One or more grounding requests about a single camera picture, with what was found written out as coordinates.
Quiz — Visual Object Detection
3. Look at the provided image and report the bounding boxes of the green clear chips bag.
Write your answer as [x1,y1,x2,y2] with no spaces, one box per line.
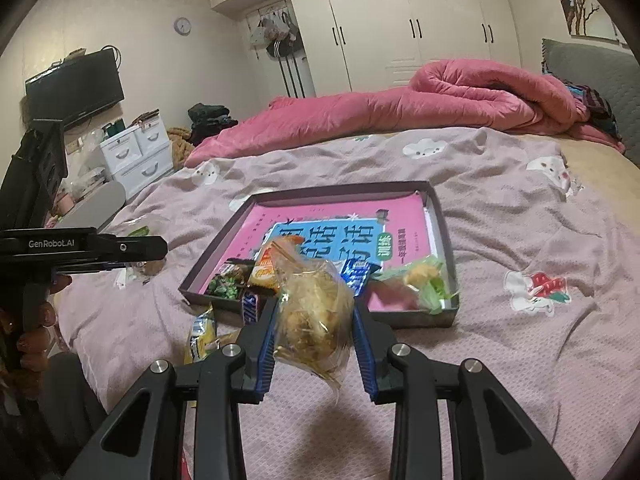
[375,255,460,316]

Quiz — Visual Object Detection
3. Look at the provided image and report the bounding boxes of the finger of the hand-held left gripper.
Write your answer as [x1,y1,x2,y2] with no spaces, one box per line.
[52,261,127,276]
[95,235,169,263]

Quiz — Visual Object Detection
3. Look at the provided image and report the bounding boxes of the pink quilt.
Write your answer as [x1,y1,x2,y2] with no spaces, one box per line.
[185,58,626,168]

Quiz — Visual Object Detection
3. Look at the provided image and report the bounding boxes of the blue cookie packet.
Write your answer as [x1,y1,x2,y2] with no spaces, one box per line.
[340,262,378,298]

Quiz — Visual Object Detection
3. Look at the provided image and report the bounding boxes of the white drawer cabinet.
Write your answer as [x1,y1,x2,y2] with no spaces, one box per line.
[98,112,176,200]

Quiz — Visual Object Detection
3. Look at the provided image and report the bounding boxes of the grey padded headboard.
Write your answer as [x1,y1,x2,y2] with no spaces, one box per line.
[541,37,640,166]

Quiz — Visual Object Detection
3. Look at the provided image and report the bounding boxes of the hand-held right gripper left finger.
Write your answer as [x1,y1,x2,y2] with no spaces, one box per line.
[65,297,281,480]

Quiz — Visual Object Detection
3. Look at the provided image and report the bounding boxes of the clear brown pastry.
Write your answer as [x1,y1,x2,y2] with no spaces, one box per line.
[272,247,356,391]

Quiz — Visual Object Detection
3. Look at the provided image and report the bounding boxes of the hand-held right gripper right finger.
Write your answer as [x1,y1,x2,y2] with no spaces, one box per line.
[352,300,576,480]

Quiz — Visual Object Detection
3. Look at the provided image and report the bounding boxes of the flower wall painting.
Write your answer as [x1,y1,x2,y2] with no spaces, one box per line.
[545,0,631,48]

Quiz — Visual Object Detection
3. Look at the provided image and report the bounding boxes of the pink printed bedsheet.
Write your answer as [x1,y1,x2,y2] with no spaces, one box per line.
[50,127,640,480]

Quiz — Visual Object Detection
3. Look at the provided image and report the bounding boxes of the person's left hand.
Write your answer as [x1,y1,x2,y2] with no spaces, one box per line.
[0,274,72,386]

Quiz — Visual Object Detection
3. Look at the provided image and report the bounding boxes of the dark shallow cardboard tray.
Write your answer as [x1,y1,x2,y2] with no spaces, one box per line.
[179,180,461,330]

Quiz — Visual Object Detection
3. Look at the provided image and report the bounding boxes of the yellow and blue snack packet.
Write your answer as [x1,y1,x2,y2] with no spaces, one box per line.
[184,305,221,366]

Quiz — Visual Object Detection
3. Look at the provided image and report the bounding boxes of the dark clothes pile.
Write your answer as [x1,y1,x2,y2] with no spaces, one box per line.
[187,103,240,143]

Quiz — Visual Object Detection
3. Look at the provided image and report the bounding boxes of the beige sheet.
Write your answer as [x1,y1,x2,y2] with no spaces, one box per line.
[560,140,640,196]

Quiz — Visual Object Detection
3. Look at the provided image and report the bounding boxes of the green candy packet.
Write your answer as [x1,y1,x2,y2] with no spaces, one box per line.
[207,272,248,301]

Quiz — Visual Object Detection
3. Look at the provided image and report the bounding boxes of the hanging bags and hats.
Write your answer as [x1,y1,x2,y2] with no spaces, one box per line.
[249,10,303,58]

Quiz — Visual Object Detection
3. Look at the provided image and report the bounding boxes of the white wardrobe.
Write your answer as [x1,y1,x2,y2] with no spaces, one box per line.
[205,0,523,98]

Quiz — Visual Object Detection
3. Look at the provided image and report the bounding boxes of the pink book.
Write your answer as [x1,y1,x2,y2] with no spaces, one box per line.
[202,195,441,311]

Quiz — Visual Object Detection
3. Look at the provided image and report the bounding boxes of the colourful clothes pile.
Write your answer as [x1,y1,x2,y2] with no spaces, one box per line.
[565,77,623,143]

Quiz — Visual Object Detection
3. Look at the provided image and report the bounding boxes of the brown chocolate bar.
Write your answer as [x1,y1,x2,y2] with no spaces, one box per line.
[240,287,276,326]

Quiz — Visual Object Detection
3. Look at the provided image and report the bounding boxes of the black television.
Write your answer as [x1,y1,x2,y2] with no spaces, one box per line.
[25,50,126,128]

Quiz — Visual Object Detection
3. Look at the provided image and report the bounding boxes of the yellow knit blanket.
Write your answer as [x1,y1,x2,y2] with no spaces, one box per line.
[166,126,196,168]

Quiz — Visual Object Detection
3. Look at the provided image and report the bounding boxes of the orange cracker packet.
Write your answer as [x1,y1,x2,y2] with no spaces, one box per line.
[247,237,301,293]

